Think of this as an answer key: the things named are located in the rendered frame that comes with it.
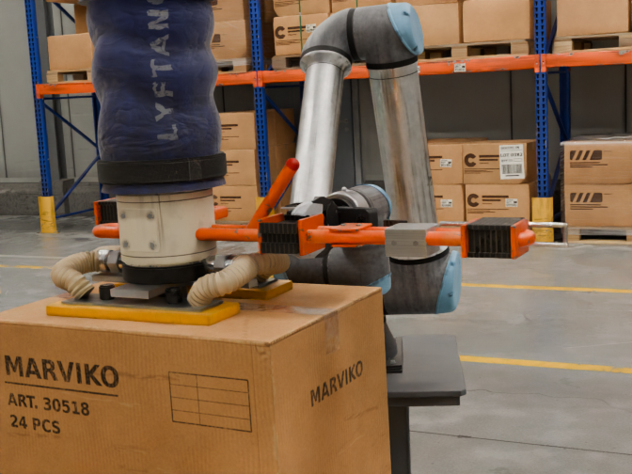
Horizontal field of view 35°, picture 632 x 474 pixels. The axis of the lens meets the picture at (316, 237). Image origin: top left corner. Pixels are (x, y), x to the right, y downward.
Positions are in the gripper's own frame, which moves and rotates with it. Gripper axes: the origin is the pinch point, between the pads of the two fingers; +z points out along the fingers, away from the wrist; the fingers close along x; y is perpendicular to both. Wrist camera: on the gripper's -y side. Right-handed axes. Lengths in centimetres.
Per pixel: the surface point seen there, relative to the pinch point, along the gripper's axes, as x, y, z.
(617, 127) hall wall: -31, 74, -835
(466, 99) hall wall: 2, 221, -835
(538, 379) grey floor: -120, 32, -310
